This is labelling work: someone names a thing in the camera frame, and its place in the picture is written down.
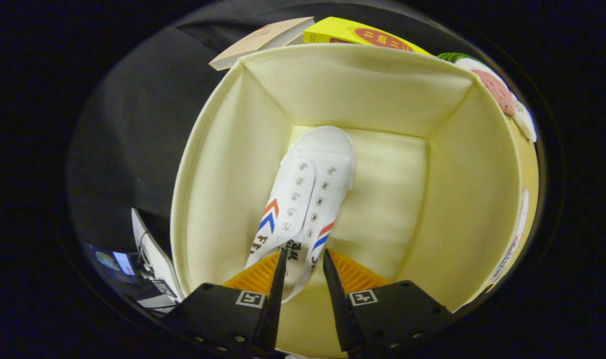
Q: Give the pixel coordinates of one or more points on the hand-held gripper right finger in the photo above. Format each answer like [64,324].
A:
[338,309]

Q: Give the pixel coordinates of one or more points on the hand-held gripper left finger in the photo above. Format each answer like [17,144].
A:
[273,309]

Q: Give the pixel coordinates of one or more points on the cream fabric storage box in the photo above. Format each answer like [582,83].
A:
[382,199]

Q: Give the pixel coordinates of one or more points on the white canvas shoe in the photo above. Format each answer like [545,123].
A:
[519,224]
[307,174]

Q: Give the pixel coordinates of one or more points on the white flat device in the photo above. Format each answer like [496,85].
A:
[155,254]

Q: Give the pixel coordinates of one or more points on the blue lit screen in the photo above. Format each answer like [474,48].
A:
[120,262]

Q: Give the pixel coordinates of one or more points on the white plush toy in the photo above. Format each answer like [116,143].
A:
[526,122]

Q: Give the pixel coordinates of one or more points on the beige paperback book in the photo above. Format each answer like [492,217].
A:
[253,42]

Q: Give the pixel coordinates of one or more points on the watermelon slice plush toy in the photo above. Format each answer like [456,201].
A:
[497,89]

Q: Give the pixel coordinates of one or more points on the yellow book red circle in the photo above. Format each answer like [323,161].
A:
[332,32]

